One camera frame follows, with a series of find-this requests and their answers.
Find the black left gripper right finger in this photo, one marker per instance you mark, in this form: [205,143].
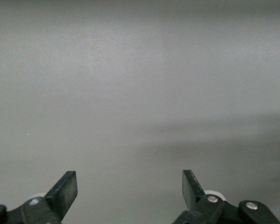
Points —
[190,191]

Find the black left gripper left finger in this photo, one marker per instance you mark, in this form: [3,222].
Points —
[65,193]

